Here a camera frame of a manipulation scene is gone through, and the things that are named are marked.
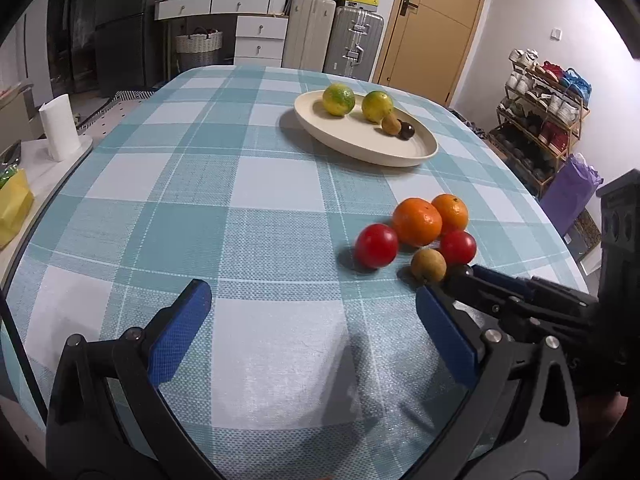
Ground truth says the dark grey refrigerator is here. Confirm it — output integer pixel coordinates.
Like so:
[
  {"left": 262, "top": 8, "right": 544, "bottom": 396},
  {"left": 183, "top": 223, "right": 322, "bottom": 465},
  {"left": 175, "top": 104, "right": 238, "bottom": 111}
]
[{"left": 47, "top": 0, "right": 163, "bottom": 98}]

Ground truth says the orange mandarin right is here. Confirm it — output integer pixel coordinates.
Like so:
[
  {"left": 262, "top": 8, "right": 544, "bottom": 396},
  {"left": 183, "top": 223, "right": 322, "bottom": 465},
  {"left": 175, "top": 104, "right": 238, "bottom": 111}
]
[{"left": 431, "top": 194, "right": 469, "bottom": 235}]

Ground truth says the beige ribbed suitcase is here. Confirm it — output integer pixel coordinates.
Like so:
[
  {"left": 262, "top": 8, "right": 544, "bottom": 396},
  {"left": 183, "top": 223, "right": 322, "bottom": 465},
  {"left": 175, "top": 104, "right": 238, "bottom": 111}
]
[{"left": 282, "top": 0, "right": 336, "bottom": 72}]

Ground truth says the checkered teal tablecloth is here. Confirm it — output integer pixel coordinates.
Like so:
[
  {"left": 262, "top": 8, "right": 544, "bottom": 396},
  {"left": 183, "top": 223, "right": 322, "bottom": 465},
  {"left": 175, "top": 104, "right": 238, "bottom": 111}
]
[{"left": 8, "top": 66, "right": 585, "bottom": 479}]

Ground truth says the yellow-green citrus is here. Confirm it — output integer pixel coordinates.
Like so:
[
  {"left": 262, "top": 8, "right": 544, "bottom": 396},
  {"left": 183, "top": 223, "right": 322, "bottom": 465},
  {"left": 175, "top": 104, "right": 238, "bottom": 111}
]
[
  {"left": 360, "top": 90, "right": 394, "bottom": 124},
  {"left": 322, "top": 82, "right": 356, "bottom": 117}
]

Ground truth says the white paper towel roll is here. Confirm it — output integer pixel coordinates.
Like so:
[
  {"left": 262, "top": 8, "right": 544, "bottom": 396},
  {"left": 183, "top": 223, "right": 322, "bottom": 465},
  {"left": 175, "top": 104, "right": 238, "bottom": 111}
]
[{"left": 39, "top": 94, "right": 80, "bottom": 162}]

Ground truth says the white drawer desk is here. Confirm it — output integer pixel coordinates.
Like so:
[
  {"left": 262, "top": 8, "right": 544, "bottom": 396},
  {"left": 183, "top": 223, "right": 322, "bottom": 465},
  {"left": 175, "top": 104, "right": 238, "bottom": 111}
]
[{"left": 155, "top": 0, "right": 288, "bottom": 67}]

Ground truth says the dark plum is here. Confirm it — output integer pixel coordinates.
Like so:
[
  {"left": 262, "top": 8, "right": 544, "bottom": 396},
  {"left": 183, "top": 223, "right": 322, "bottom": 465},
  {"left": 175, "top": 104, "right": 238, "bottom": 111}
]
[{"left": 398, "top": 122, "right": 416, "bottom": 141}]

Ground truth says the silver aluminium suitcase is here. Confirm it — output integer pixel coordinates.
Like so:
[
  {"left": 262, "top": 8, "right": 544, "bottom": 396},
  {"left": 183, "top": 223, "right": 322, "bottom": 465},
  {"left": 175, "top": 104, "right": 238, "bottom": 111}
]
[{"left": 323, "top": 6, "right": 384, "bottom": 81}]

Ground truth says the wooden door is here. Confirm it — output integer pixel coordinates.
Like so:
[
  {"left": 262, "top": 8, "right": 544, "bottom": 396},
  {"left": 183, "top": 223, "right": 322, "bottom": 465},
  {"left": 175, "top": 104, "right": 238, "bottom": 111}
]
[{"left": 371, "top": 0, "right": 487, "bottom": 105}]

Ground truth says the brown longan fruit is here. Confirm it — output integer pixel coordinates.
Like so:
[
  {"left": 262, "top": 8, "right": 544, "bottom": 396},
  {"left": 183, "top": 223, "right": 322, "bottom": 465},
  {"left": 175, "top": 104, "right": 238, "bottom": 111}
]
[
  {"left": 410, "top": 247, "right": 447, "bottom": 283},
  {"left": 381, "top": 113, "right": 402, "bottom": 136}
]

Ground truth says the woven laundry basket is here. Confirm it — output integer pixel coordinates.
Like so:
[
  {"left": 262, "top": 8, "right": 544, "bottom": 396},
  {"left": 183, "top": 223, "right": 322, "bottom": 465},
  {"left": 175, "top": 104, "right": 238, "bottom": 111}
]
[{"left": 175, "top": 27, "right": 224, "bottom": 72}]

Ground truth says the small red tomato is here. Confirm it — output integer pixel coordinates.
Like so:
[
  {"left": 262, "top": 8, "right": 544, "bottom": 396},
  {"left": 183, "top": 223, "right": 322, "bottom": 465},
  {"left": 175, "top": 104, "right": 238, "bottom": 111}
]
[{"left": 439, "top": 231, "right": 477, "bottom": 266}]

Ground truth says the person's right hand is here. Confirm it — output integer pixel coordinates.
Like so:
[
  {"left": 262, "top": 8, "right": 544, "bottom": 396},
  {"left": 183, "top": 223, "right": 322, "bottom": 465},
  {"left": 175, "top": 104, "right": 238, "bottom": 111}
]
[{"left": 577, "top": 393, "right": 628, "bottom": 440}]

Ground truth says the orange mandarin left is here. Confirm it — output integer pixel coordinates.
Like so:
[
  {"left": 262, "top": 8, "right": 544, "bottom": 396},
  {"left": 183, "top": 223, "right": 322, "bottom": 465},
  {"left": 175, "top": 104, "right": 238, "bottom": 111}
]
[{"left": 392, "top": 197, "right": 442, "bottom": 247}]

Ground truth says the orange mandarin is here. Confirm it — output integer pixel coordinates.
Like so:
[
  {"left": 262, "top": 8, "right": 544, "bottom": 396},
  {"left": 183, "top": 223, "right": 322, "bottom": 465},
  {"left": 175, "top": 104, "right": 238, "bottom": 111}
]
[
  {"left": 392, "top": 197, "right": 442, "bottom": 247},
  {"left": 431, "top": 194, "right": 469, "bottom": 235}
]

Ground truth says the cream round plate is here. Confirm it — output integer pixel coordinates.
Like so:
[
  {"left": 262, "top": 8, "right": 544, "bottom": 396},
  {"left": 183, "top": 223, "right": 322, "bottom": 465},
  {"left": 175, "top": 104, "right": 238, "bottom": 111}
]
[{"left": 294, "top": 90, "right": 439, "bottom": 168}]

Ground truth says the purple bag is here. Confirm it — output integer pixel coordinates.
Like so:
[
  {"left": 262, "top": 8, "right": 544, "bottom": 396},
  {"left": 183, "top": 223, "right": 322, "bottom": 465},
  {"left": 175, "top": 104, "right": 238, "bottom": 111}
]
[{"left": 539, "top": 153, "right": 604, "bottom": 236}]

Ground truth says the yellow bag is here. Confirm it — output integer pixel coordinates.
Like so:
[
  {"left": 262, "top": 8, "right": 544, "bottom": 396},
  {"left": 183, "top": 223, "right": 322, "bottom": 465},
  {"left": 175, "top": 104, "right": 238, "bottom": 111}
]
[{"left": 0, "top": 169, "right": 34, "bottom": 249}]

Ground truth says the large red tomato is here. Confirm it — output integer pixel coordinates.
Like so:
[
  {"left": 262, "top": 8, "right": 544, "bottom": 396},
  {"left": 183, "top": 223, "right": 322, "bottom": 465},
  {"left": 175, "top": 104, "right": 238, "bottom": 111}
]
[{"left": 355, "top": 223, "right": 399, "bottom": 269}]

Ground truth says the wooden shoe rack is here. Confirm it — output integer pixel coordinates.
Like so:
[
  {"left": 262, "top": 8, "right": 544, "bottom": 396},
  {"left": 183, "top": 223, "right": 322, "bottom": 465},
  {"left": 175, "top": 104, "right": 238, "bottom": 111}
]
[{"left": 488, "top": 49, "right": 592, "bottom": 198}]

